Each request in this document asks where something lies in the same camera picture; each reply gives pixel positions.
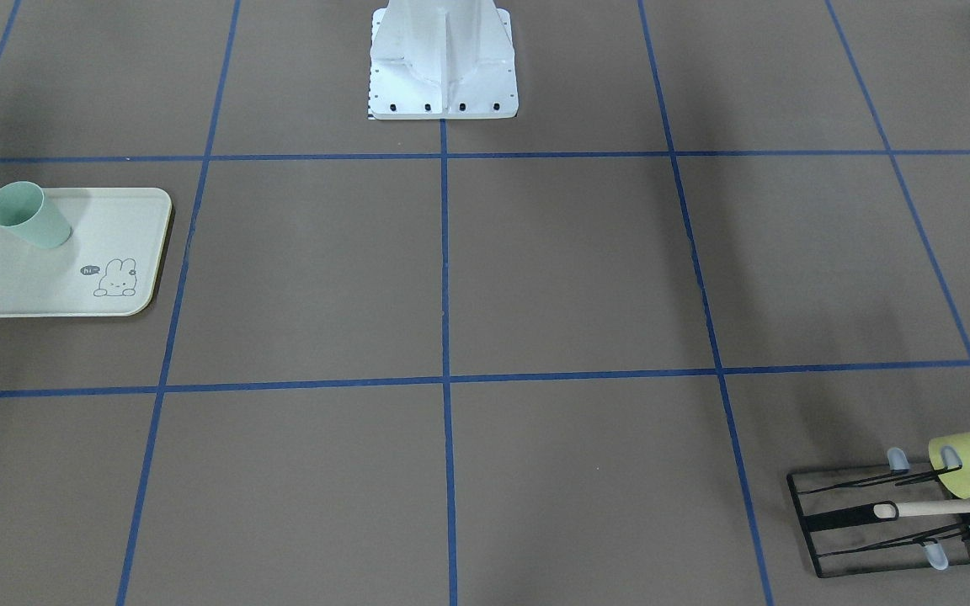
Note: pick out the black wire cup rack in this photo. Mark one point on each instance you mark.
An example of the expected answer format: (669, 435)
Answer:
(842, 537)

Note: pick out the light green plastic cup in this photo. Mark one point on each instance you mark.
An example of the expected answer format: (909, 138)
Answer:
(28, 214)

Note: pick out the wooden rack handle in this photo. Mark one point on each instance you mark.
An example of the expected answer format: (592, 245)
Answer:
(895, 510)

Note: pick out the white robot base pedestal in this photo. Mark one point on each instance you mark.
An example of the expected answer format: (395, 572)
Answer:
(442, 60)

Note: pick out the cream rabbit tray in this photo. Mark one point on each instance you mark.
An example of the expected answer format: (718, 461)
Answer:
(108, 266)

